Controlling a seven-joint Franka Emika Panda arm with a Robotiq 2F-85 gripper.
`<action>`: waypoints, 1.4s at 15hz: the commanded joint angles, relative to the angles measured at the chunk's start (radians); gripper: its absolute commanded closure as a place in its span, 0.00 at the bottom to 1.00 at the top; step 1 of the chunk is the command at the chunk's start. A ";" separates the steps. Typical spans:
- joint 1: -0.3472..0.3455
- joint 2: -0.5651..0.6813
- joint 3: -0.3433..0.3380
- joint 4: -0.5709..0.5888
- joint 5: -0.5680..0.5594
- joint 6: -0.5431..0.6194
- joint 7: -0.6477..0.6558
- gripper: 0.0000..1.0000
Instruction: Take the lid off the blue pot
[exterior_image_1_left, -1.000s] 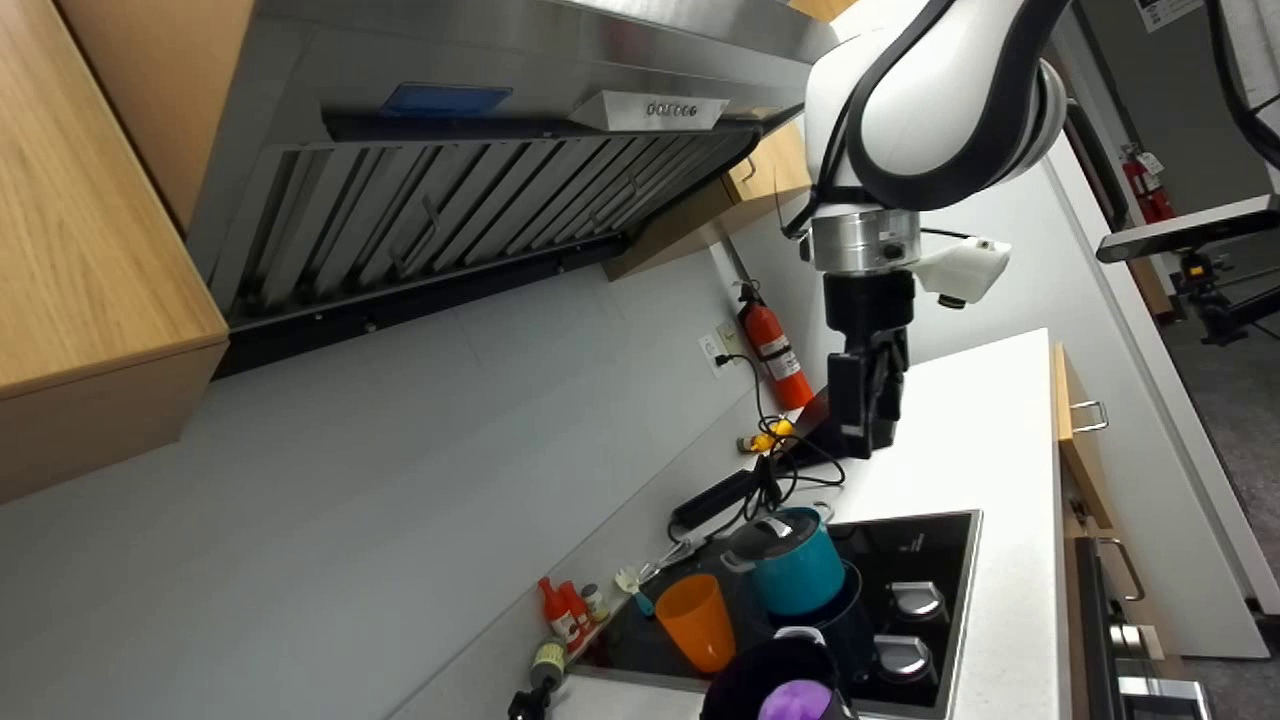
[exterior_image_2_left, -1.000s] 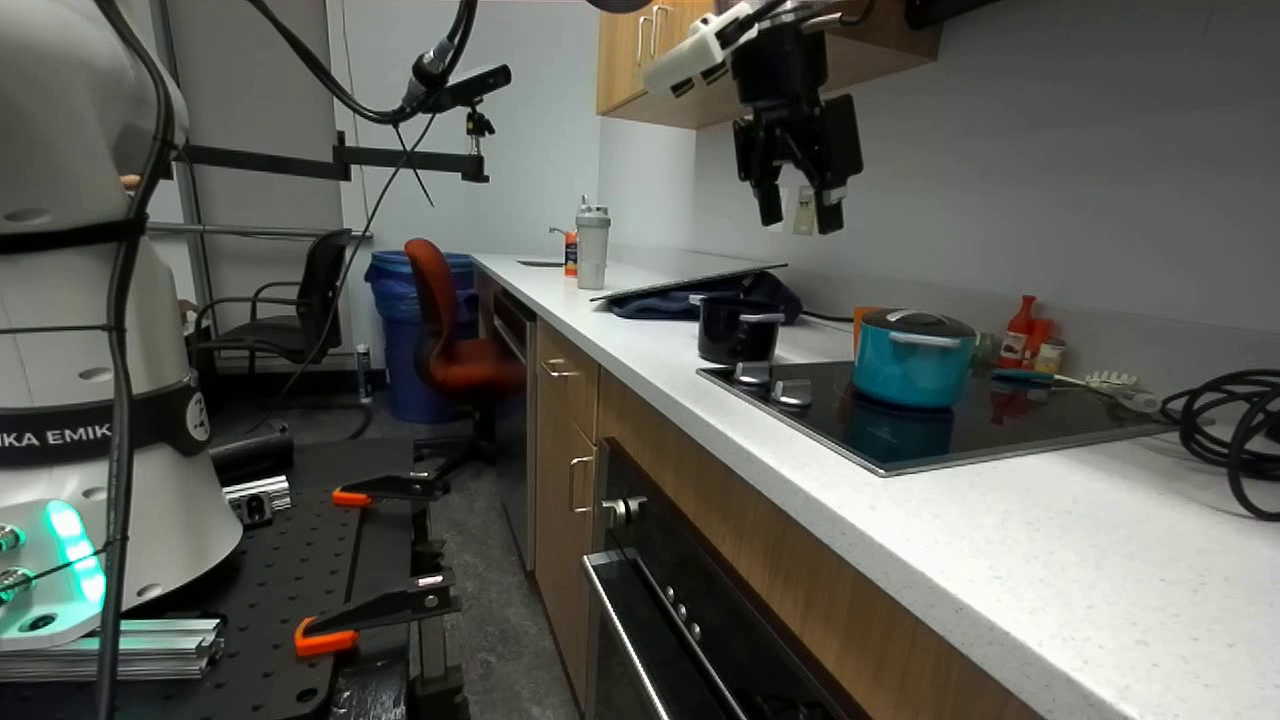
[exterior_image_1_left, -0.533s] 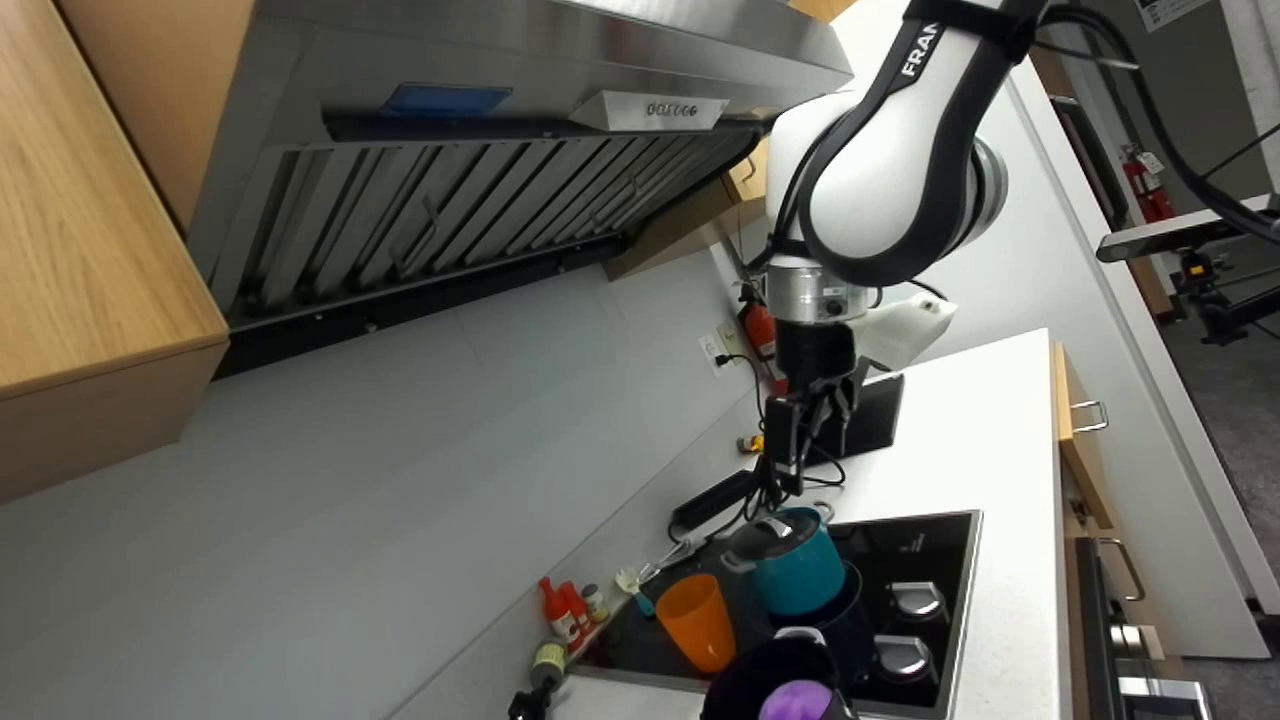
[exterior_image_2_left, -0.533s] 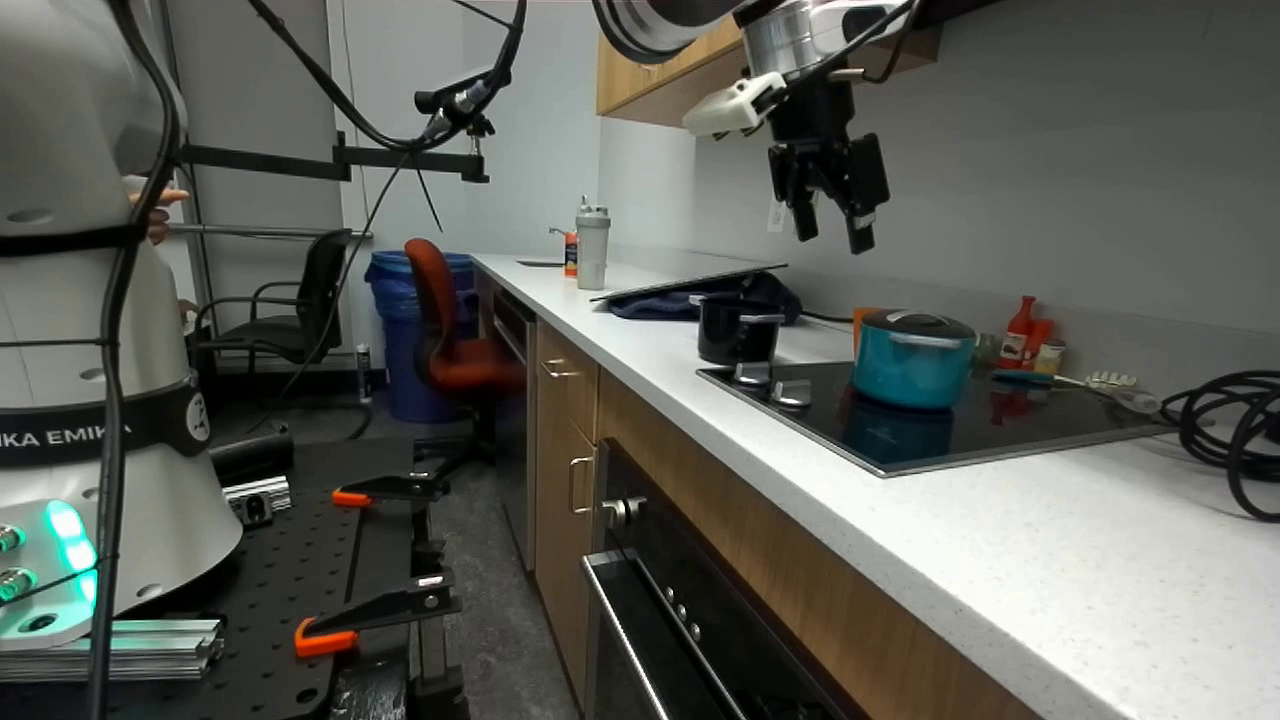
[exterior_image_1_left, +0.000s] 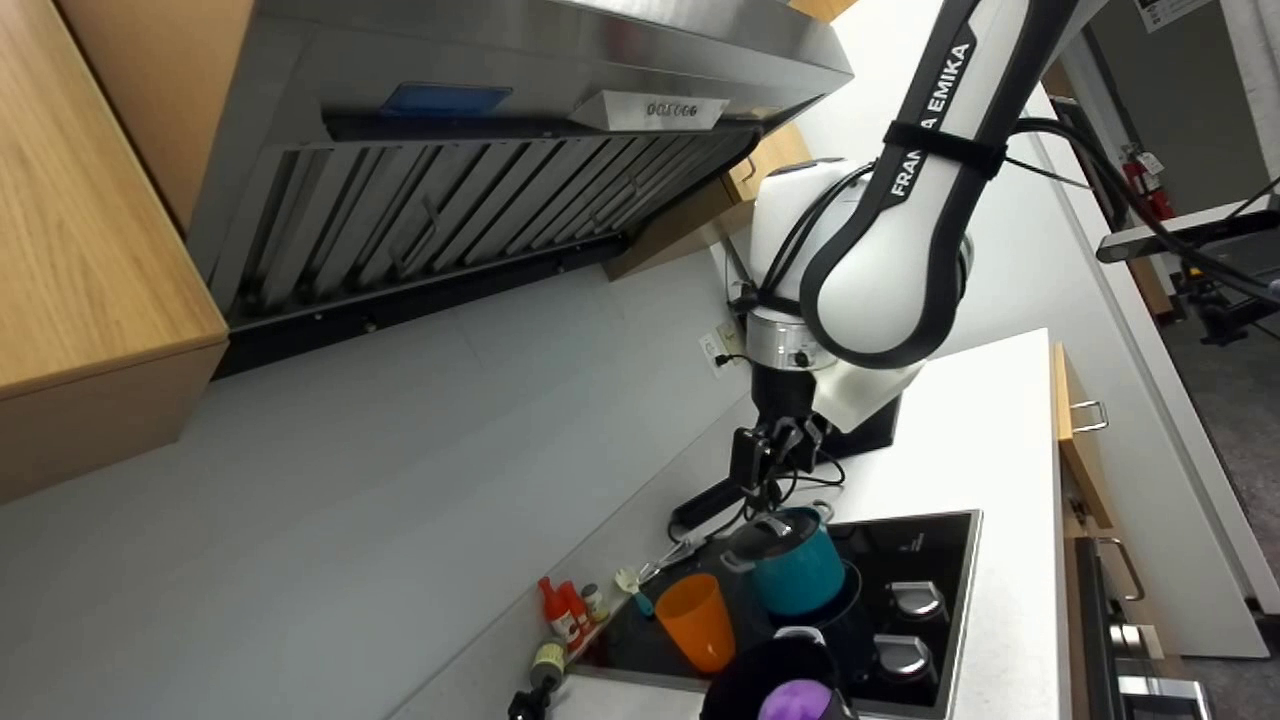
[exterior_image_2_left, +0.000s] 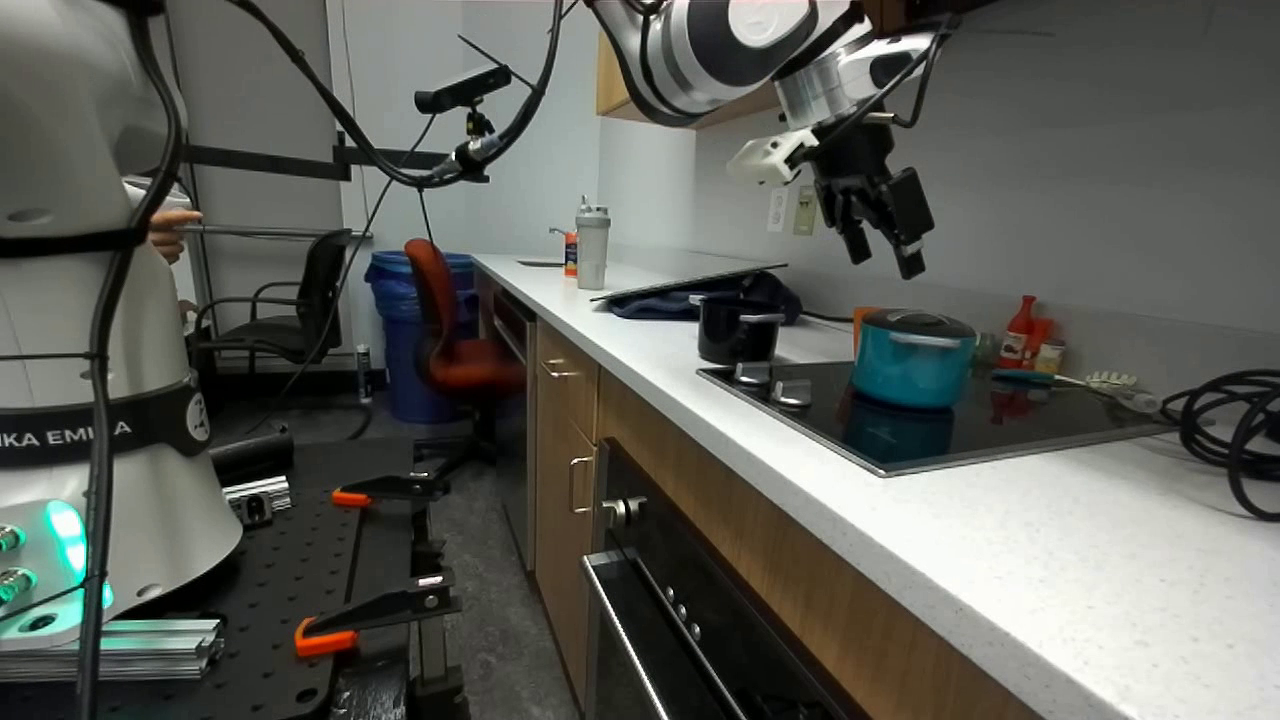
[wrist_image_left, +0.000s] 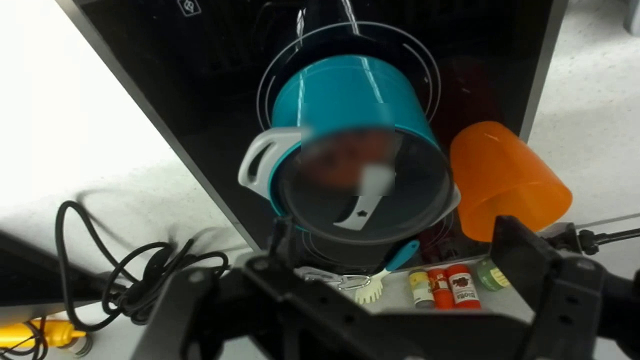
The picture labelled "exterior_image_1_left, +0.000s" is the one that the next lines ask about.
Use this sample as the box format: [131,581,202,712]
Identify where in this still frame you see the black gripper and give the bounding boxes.
[728,364,819,533]

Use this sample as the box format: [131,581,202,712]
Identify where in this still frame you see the dark glass pot lid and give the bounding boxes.
[721,513,808,576]

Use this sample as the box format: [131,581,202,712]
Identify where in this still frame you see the teal blue pot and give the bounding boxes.
[746,510,850,622]

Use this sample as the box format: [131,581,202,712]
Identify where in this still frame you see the orange plastic cup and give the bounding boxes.
[647,574,740,680]

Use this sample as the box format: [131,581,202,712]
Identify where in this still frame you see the black mug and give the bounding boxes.
[699,622,860,720]

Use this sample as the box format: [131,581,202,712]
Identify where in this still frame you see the silver cooktop knob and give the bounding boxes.
[867,628,941,689]
[882,576,953,628]

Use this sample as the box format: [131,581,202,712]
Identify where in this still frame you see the black glass cooktop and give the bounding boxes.
[581,506,987,720]

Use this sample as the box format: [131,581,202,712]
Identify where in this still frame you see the purple round object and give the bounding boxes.
[750,675,844,720]

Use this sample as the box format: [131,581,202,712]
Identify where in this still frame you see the red bottle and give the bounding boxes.
[530,574,604,659]

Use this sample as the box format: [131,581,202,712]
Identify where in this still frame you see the wooden upper cabinet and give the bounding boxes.
[604,120,822,285]

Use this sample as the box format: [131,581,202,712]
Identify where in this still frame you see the dark bottle with label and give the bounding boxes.
[503,635,573,720]

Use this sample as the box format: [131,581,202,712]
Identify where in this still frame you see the wooden lower cabinets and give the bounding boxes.
[1048,338,1212,720]

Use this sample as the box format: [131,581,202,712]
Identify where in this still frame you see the silver oven knob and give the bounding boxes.
[1105,616,1153,659]

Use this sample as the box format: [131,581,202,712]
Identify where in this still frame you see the black oven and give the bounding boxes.
[1064,533,1280,720]

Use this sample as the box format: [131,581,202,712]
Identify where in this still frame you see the stainless steel range hood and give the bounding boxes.
[183,0,860,379]

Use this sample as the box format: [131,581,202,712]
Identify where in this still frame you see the red fire extinguisher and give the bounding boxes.
[1119,143,1181,228]

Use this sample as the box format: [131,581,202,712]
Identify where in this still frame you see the large light wood cabinet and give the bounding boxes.
[0,0,266,510]

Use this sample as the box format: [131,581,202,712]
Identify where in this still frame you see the metal cabinet handle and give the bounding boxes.
[1064,392,1110,439]
[1088,524,1153,610]

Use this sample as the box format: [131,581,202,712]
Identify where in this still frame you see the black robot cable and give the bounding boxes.
[724,112,1280,351]

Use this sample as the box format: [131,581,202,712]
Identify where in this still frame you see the silver oven handle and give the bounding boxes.
[1110,668,1217,720]

